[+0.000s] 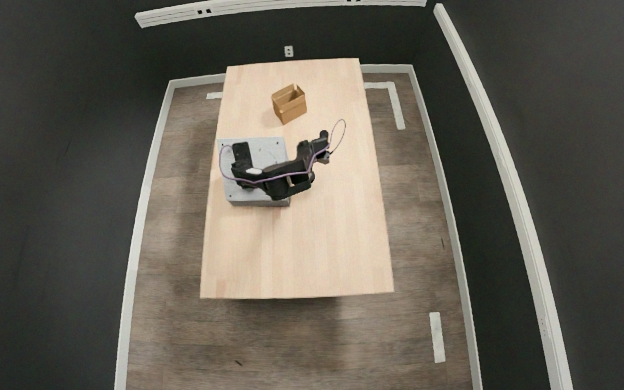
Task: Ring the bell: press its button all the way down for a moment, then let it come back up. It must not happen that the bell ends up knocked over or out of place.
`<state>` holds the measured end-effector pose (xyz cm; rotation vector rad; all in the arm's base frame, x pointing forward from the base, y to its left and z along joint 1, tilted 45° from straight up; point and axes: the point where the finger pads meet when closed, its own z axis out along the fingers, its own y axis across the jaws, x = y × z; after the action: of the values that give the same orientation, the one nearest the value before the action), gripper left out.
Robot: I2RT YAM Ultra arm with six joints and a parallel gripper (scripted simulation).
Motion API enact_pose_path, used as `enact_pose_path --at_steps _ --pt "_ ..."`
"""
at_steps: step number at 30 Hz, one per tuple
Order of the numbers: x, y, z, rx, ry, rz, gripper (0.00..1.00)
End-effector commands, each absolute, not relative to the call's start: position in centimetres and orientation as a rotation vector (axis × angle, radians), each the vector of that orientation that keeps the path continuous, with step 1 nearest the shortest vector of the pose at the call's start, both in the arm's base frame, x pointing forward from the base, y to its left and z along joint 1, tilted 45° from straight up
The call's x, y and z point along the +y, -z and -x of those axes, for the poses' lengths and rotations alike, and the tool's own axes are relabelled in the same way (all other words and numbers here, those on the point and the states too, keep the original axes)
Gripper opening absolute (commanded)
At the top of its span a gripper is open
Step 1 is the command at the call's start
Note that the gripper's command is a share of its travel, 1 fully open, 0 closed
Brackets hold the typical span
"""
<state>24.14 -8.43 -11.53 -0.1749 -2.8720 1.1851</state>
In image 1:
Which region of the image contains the brown cardboard box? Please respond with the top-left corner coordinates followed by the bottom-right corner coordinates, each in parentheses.
top-left (271, 83), bottom-right (307, 125)

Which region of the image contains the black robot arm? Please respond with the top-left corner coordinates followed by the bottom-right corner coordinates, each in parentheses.
top-left (230, 136), bottom-right (330, 201)

